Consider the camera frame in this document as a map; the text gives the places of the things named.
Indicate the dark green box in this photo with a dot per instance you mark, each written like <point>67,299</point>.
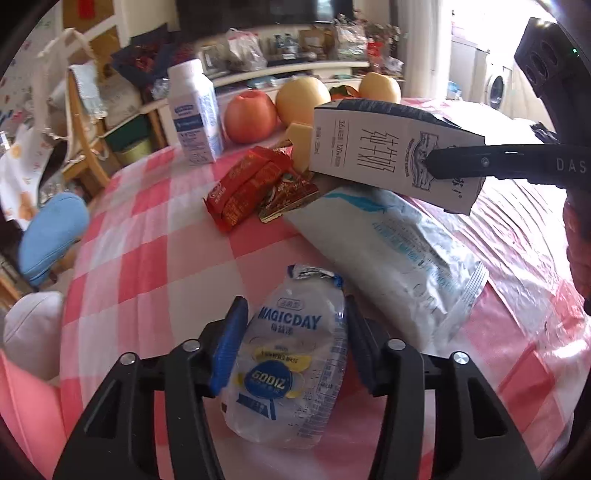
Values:
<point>129,134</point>

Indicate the pink bucket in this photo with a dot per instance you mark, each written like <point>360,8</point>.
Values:
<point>27,415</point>

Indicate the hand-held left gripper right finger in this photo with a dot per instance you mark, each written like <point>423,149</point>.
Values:
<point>364,355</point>

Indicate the white and dark blue carton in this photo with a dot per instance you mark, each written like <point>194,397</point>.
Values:
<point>369,152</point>

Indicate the red wall ornament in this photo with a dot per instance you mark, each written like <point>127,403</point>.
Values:
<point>87,7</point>

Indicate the person's right forearm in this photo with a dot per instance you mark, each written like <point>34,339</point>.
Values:
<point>578,240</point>

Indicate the white milk bottle blue label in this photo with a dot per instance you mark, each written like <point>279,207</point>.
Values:
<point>194,120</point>

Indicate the washing machine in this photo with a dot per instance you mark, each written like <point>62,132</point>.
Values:
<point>496,85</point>

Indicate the plastic bag of packets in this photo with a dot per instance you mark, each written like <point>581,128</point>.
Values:
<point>352,40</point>

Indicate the blue chair cushion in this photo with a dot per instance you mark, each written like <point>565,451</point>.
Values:
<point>51,235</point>

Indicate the cream cabinet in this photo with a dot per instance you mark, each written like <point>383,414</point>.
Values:
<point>258,81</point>

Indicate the clear Magicday drink pouch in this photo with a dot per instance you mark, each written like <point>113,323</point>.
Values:
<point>286,346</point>

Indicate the red white checkered tablecloth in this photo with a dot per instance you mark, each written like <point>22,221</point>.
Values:
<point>152,258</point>

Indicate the wooden chair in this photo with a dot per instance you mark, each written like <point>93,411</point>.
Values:
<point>85,152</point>

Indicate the yellow pear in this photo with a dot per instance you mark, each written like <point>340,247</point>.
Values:
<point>300,99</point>
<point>381,87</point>

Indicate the pale yellow box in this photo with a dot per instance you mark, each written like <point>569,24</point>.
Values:
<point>299,143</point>

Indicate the red gold snack packet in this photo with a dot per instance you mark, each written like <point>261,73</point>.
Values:
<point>290,191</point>

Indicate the dark blue wrapped bouquet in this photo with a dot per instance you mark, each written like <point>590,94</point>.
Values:
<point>147,57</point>

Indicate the light green lace cloth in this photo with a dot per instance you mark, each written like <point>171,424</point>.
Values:
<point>90,90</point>

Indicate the red apple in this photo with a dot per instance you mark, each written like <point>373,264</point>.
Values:
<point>249,117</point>

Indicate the white cloth with orange print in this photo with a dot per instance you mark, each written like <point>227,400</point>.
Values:
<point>18,184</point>

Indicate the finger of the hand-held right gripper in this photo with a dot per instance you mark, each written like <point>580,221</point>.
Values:
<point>485,161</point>
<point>545,132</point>

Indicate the white cardboard box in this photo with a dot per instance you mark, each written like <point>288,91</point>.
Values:
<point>120,104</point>

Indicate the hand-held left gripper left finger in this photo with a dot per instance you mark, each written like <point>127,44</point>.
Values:
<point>228,350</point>

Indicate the clear plastic bag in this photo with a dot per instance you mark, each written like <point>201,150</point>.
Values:
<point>247,50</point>

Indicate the silver grey snack bag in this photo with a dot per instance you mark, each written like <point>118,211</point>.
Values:
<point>392,258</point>

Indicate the mandarin orange with green leaf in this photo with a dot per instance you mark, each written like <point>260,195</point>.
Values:
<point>344,93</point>

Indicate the black television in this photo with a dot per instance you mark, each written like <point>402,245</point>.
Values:
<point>258,11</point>

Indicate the white round cushion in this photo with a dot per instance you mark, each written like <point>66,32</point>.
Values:
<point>32,332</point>

